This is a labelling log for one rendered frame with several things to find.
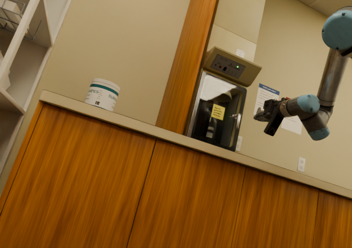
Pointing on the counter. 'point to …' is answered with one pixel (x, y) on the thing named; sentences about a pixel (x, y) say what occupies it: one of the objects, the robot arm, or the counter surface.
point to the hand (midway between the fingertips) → (256, 119)
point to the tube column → (240, 9)
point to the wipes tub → (102, 94)
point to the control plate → (228, 66)
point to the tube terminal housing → (227, 44)
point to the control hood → (249, 71)
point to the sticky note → (218, 111)
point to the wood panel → (187, 58)
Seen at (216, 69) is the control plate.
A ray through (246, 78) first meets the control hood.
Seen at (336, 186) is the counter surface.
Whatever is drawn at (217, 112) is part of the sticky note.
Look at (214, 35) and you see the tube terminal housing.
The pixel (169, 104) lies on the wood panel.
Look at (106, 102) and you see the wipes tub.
